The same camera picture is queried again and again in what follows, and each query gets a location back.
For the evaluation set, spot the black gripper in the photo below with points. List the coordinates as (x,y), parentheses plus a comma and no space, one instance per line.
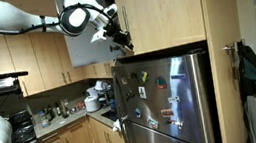
(113,29)

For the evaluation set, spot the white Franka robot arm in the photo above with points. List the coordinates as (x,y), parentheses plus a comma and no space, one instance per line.
(76,18)

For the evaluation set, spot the green fridge magnet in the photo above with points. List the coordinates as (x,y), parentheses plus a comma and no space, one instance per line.
(133,75)

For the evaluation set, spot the white square magnet red print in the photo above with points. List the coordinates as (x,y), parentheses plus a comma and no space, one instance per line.
(124,80)

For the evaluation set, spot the yellow blue green magnet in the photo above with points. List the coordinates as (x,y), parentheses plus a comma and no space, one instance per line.
(144,76)

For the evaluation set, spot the white rounded appliance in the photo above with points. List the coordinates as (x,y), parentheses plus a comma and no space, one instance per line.
(101,84)

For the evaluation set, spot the long brown fridge magnet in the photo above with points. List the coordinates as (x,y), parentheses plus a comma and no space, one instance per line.
(129,95)

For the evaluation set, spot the white square magnet black figure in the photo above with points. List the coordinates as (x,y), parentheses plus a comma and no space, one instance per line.
(142,92)

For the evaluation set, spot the shield shaped fridge magnet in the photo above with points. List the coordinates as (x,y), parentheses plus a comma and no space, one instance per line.
(161,82)

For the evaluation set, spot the white kettle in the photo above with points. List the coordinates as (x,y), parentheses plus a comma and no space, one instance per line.
(91,91)

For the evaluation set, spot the white rice cooker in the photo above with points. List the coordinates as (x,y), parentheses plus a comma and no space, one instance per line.
(92,104)

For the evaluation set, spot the round blue fridge magnet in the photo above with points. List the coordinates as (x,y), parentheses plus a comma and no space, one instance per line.
(138,113)

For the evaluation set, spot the small red item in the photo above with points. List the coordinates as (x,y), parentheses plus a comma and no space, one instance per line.
(80,105)

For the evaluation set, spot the red rectangular fridge magnet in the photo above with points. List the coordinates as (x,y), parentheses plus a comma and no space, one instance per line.
(166,112)

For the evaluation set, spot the white cloth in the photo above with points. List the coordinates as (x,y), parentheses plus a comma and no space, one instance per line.
(117,125)

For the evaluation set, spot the rectangular picture fridge magnet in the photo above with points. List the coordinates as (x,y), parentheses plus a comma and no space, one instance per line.
(152,122)

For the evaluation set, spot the dark glass bottle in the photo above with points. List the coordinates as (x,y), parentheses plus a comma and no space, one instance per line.
(58,109)
(51,112)
(64,109)

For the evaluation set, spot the small multicolour fridge magnet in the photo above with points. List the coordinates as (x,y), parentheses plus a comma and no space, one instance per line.
(172,122)

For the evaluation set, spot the stainless steel refrigerator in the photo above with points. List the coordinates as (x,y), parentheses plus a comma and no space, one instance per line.
(192,123)

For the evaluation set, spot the clear plastic container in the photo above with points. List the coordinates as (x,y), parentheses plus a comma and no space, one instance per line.
(44,119)

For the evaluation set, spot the black jacket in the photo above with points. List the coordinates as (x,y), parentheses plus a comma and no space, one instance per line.
(250,56)

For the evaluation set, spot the teal bag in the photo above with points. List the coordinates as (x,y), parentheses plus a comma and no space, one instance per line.
(252,71)

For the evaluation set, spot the black stove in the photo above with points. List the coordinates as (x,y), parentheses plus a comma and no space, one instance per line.
(26,136)

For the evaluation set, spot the light wood wall cabinet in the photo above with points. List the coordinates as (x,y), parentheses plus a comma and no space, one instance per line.
(99,71)

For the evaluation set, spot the white wall outlet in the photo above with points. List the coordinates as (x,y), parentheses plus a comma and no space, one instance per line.
(65,102)

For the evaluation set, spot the black stereo camera bar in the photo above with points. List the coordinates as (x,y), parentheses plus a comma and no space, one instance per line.
(12,74)

